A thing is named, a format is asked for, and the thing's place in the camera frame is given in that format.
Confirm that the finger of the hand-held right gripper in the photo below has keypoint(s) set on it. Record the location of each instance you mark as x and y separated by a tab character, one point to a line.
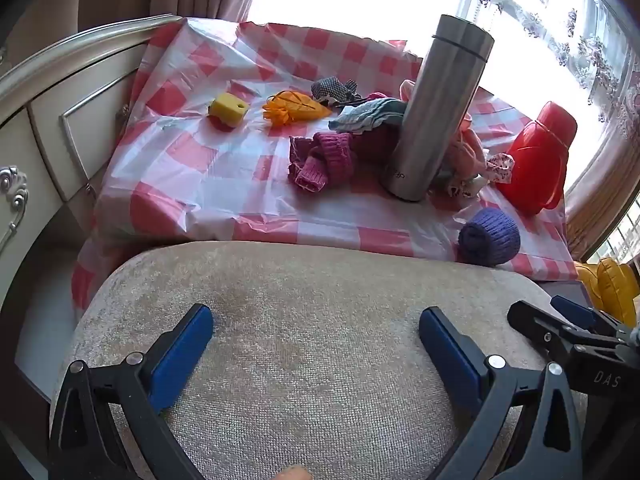
570	310
540	332

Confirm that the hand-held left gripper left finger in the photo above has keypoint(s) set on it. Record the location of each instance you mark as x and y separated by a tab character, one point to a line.
180	355

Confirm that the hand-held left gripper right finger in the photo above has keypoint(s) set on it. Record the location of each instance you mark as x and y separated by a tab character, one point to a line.
450	355

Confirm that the pink cloth bow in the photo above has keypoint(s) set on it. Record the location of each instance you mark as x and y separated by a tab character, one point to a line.
467	152

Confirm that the magenta knit socks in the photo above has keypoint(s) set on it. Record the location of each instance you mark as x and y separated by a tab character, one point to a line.
325	160

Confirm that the yellow sponge block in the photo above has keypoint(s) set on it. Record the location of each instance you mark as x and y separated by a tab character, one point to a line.
227	110

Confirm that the orange cloth toy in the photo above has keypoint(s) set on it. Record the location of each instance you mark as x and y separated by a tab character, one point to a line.
295	106

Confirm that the yellow leather sofa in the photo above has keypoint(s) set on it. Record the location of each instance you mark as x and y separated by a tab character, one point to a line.
612	285

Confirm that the purple knit hat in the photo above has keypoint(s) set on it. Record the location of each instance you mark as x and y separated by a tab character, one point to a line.
490	237

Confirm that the beige upholstered stool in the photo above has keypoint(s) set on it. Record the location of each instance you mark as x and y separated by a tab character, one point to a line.
310	320

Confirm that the patterned brown curtain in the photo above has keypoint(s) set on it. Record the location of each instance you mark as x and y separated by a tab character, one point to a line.
605	180

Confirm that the red plastic jug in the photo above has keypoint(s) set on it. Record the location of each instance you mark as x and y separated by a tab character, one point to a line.
535	160

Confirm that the red white checkered tablecloth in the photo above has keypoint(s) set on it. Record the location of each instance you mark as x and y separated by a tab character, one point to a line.
225	180

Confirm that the stainless steel thermos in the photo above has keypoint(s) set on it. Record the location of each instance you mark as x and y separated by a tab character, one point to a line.
435	110

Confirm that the pale teal cloth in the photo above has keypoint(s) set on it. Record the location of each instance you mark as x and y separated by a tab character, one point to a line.
367	115

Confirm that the cream carved dresser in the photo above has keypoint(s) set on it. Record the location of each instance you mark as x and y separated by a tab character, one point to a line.
55	125

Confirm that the black white checked cloth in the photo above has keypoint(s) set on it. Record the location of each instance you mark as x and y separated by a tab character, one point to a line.
335	89

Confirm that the white lace curtain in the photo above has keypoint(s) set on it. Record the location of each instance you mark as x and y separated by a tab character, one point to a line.
550	15

